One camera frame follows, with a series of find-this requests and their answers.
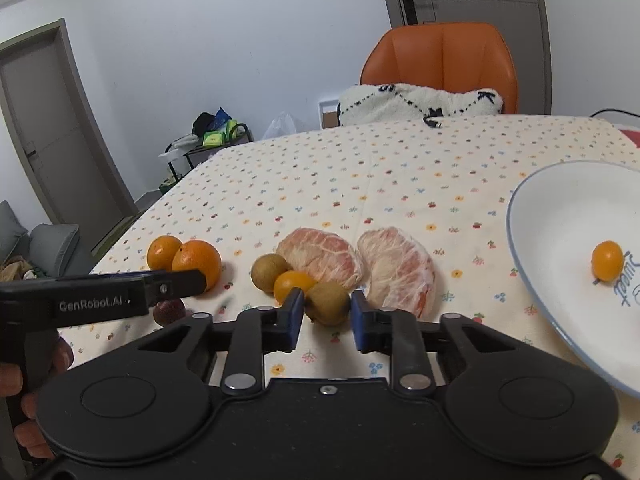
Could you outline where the person's left hand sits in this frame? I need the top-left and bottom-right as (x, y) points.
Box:
(0, 335), (74, 461)

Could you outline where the brown round fruit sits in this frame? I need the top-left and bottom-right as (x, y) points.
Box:
(305, 281), (352, 327)

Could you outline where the grey-brown room door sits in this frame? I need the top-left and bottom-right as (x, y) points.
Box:
(0, 18), (139, 226)

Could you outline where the black cloth item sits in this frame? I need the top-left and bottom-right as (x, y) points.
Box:
(192, 112), (217, 137)

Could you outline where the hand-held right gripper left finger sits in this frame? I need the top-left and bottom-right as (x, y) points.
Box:
(136, 287), (306, 396)

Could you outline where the floral tablecloth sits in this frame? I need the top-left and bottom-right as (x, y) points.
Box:
(59, 114), (640, 480)

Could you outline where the grey sofa cushion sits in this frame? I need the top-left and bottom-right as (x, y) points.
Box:
(29, 223), (81, 279)
(0, 200), (31, 263)

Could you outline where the orange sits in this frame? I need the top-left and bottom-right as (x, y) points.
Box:
(146, 235), (184, 272)
(171, 240), (222, 292)

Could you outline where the black side cart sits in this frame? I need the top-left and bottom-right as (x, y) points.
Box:
(165, 122), (256, 194)

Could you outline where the black door handle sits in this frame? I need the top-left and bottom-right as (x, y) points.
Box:
(399, 0), (432, 26)

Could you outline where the white cushion with black pattern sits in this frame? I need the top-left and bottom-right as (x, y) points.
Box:
(337, 82), (505, 128)

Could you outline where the peeled pomelo segment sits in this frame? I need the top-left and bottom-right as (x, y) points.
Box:
(356, 226), (437, 320)
(276, 227), (365, 292)

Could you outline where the clear plastic bag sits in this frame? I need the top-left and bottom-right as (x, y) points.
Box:
(262, 111), (302, 139)

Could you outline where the dark red round fruit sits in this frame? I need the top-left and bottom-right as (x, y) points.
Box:
(152, 297), (186, 328)

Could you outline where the white framed board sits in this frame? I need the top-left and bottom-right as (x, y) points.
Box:
(318, 98), (342, 130)

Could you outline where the orange leather chair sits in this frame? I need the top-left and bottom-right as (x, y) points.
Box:
(360, 22), (520, 115)

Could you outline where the white plate with blue rim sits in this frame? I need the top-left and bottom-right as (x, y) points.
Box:
(506, 160), (640, 401)

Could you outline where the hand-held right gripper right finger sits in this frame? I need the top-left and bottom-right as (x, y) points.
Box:
(350, 289), (521, 396)

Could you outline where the black cable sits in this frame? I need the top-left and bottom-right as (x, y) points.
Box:
(422, 107), (640, 129)

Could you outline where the small yellow-green fruit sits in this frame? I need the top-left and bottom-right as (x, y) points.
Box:
(250, 254), (292, 292)

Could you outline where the small orange kumquat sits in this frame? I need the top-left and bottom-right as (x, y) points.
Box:
(273, 270), (319, 307)
(591, 240), (625, 282)

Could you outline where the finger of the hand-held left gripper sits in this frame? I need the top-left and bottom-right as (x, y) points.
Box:
(142, 268), (207, 309)

